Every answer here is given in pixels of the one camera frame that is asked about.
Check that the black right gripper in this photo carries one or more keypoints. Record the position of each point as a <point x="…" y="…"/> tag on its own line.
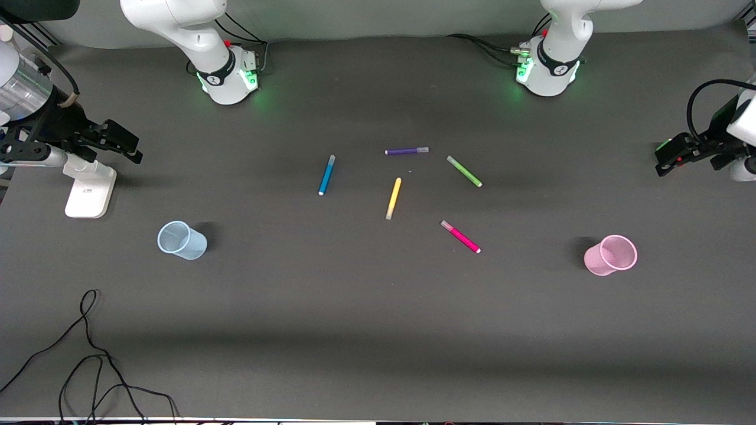
<point x="65" y="123"/>

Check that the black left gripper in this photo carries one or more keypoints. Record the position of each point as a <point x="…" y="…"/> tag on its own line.
<point x="713" y="137"/>

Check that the pink marker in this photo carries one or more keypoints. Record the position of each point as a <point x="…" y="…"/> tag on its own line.
<point x="460" y="236"/>

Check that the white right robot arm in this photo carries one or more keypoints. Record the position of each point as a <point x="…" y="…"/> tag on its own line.
<point x="177" y="29"/>

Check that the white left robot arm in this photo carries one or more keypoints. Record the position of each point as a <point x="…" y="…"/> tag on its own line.
<point x="561" y="35"/>

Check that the translucent blue cup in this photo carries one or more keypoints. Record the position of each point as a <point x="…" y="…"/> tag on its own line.
<point x="183" y="241"/>

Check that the translucent pink cup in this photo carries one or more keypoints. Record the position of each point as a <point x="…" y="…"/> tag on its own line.
<point x="611" y="255"/>

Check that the black rounded object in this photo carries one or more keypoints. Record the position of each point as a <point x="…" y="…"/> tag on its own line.
<point x="35" y="9"/>

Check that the blue marker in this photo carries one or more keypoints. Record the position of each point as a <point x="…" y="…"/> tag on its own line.
<point x="326" y="175"/>

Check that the green marker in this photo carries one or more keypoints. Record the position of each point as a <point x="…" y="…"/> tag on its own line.
<point x="464" y="171"/>

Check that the purple marker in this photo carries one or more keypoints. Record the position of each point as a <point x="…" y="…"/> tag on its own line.
<point x="406" y="151"/>

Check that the yellow marker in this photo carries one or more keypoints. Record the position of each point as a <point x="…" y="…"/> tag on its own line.
<point x="393" y="198"/>

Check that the aluminium frame rail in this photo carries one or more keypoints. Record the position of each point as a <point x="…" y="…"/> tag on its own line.
<point x="35" y="34"/>

